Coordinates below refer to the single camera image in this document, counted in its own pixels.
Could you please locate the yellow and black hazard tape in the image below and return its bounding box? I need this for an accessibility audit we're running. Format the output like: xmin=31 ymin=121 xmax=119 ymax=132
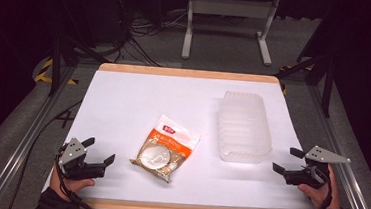
xmin=34 ymin=57 xmax=81 ymax=87

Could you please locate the right hand-held gripper cable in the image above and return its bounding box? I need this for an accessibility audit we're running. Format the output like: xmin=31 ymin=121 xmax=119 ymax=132
xmin=301 ymin=162 xmax=336 ymax=209

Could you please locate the person's right hand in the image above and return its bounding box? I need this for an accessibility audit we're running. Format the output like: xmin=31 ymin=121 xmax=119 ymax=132
xmin=295 ymin=161 xmax=345 ymax=209

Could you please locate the aluminium frame rail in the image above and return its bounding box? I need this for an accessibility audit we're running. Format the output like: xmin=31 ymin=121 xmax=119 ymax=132
xmin=298 ymin=83 xmax=371 ymax=209
xmin=0 ymin=59 xmax=77 ymax=209

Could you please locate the person's left hand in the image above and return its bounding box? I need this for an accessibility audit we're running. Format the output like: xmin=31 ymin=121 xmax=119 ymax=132
xmin=48 ymin=164 xmax=97 ymax=205

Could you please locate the clear plastic container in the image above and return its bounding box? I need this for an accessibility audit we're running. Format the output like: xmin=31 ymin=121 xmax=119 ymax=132
xmin=214 ymin=89 xmax=278 ymax=166

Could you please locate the black floor cable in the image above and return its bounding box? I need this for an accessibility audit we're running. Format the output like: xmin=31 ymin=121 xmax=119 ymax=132
xmin=7 ymin=94 xmax=85 ymax=209

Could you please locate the dark equipment box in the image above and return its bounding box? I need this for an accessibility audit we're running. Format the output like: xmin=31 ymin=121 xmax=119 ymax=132
xmin=74 ymin=0 xmax=133 ymax=49

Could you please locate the white table mat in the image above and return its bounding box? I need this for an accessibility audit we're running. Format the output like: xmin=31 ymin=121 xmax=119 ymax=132
xmin=41 ymin=65 xmax=325 ymax=209

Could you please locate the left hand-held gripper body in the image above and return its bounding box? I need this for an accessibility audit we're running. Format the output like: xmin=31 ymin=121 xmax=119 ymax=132
xmin=54 ymin=136 xmax=108 ymax=183

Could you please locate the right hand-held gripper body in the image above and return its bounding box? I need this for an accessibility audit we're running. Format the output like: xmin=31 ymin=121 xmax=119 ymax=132
xmin=281 ymin=142 xmax=353 ymax=192

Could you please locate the white metal stand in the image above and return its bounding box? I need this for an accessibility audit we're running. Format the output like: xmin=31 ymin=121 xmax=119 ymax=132
xmin=180 ymin=0 xmax=281 ymax=67

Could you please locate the bundle of floor cables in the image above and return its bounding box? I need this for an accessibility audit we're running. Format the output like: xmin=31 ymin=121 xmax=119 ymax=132
xmin=108 ymin=2 xmax=190 ymax=69

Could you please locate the black metal stand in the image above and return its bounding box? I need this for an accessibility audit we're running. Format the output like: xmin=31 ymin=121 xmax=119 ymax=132
xmin=272 ymin=51 xmax=338 ymax=120
xmin=47 ymin=33 xmax=112 ymax=101

